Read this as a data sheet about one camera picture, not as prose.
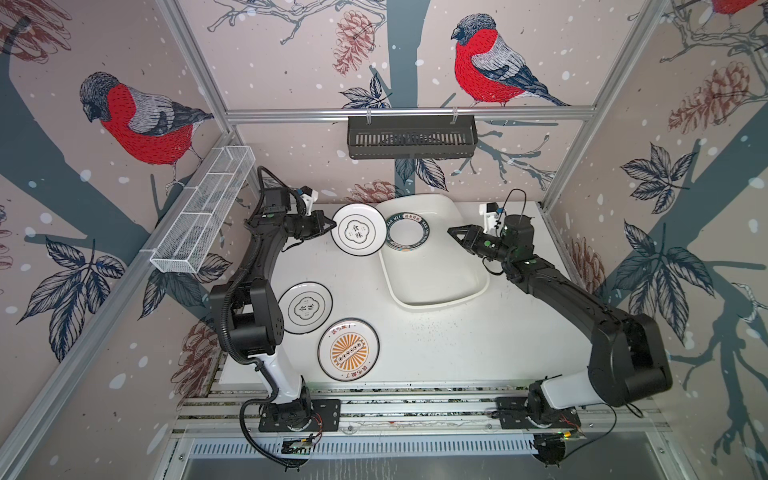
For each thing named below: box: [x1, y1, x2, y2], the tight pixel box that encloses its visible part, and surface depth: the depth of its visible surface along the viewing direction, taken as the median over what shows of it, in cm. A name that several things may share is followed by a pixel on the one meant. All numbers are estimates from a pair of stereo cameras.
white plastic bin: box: [380, 193, 489, 311], surface depth 102 cm
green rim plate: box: [385, 212, 430, 252], surface depth 113 cm
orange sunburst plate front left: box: [317, 317, 380, 382], surface depth 86 cm
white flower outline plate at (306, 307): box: [278, 281, 334, 335], surface depth 94 cm
